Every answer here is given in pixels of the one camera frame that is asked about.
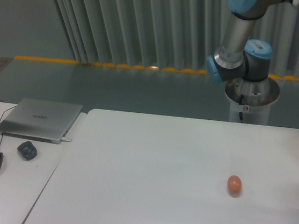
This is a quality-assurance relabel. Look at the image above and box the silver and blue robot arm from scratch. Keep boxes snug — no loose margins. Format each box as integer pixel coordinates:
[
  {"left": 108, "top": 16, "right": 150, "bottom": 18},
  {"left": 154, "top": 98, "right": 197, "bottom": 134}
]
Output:
[{"left": 206, "top": 0, "right": 299, "bottom": 106}]

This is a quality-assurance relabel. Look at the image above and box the white usb plug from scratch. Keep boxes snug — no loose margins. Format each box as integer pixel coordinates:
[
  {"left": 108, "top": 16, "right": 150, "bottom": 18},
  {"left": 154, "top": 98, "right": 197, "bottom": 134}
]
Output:
[{"left": 61, "top": 138, "right": 72, "bottom": 142}]

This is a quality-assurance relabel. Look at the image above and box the brown egg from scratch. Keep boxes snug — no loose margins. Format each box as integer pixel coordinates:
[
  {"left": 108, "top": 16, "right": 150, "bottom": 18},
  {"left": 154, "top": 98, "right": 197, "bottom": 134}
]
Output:
[{"left": 227, "top": 175, "right": 242, "bottom": 197}]

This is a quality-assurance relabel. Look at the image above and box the silver closed laptop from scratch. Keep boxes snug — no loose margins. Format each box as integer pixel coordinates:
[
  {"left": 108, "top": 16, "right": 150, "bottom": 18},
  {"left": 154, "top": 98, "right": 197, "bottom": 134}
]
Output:
[{"left": 0, "top": 98, "right": 83, "bottom": 144}]

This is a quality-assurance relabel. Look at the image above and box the small black plastic holder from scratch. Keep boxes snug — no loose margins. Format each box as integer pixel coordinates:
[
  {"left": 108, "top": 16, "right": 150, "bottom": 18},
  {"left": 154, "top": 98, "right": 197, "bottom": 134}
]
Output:
[{"left": 17, "top": 141, "right": 38, "bottom": 161}]

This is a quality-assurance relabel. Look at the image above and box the black pedestal cable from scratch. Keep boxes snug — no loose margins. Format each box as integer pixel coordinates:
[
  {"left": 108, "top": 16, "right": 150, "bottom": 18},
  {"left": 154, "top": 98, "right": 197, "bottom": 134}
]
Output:
[{"left": 236, "top": 94, "right": 246, "bottom": 123}]

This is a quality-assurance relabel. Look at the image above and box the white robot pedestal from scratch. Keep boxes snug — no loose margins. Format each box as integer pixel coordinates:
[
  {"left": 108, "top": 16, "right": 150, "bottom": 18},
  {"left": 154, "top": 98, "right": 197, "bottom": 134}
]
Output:
[{"left": 225, "top": 77, "right": 280, "bottom": 126}]

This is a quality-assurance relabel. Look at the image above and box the black mouse cable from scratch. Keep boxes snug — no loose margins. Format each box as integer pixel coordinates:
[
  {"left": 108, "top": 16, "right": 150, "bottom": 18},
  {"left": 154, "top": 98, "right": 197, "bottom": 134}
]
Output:
[{"left": 0, "top": 105, "right": 18, "bottom": 155}]

